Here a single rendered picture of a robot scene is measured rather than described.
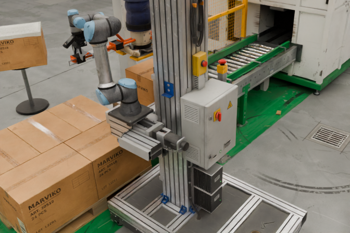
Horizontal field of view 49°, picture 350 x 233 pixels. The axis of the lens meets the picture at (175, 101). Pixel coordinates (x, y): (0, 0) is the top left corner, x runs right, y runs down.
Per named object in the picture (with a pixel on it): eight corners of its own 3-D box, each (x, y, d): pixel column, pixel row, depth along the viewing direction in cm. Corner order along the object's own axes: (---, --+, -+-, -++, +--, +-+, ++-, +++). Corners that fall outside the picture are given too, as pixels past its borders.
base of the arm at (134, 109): (146, 109, 261) (145, 96, 256) (130, 118, 251) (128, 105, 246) (130, 103, 269) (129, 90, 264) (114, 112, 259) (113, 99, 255)
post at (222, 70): (219, 154, 383) (221, 62, 334) (225, 157, 379) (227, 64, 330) (215, 157, 379) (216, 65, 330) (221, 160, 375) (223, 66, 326)
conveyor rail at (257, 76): (291, 59, 481) (294, 45, 472) (296, 60, 478) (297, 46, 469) (164, 141, 336) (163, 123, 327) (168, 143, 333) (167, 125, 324)
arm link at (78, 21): (90, 16, 259) (85, 12, 268) (74, 18, 254) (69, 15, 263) (91, 27, 263) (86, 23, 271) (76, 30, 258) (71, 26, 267)
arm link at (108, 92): (124, 103, 247) (110, 18, 226) (102, 109, 240) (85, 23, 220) (117, 98, 257) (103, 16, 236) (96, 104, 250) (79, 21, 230)
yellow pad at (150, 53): (160, 47, 333) (160, 41, 331) (167, 49, 327) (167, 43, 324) (129, 58, 313) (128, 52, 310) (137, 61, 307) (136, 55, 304)
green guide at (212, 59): (250, 38, 511) (251, 31, 507) (257, 39, 505) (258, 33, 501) (167, 79, 411) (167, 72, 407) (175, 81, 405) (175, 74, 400)
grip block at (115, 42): (117, 45, 312) (116, 38, 309) (124, 48, 305) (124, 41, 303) (109, 48, 307) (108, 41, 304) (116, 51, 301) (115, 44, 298)
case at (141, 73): (174, 85, 399) (172, 49, 379) (202, 98, 374) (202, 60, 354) (129, 107, 363) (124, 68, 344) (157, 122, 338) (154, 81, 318)
